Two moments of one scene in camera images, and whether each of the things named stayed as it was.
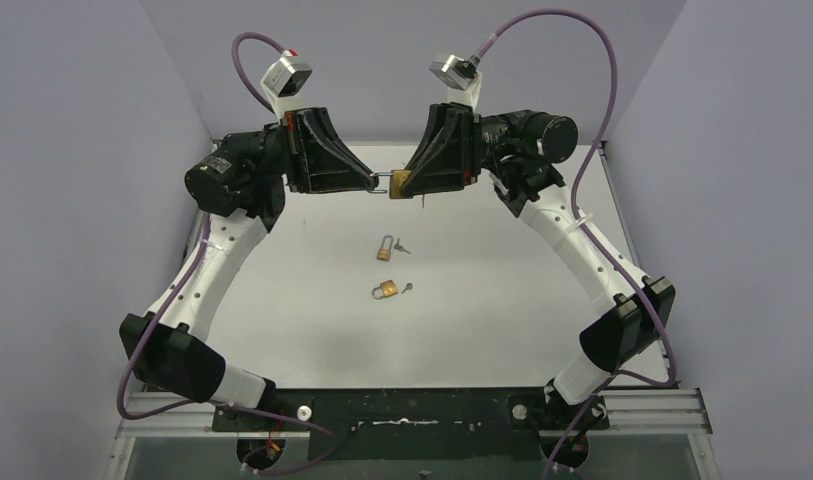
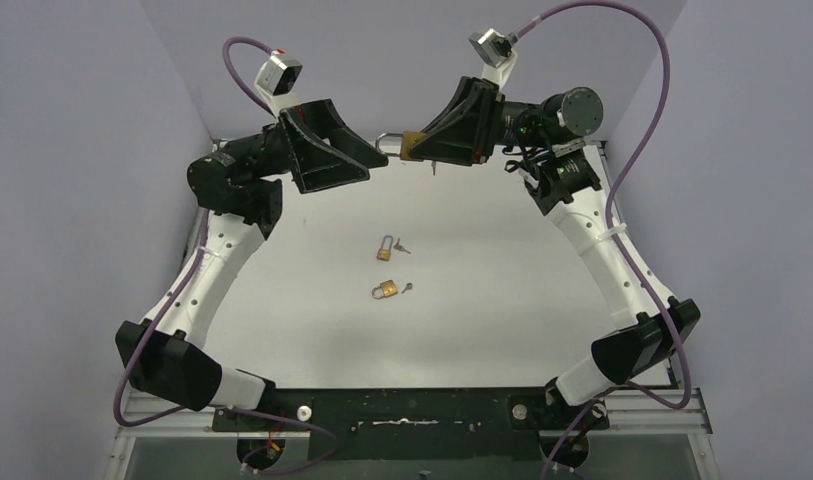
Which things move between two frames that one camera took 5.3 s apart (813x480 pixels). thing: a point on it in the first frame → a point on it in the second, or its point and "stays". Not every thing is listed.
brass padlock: (384, 252) stays
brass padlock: (386, 288) stays
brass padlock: (397, 182) → (407, 139)
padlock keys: (400, 247) stays
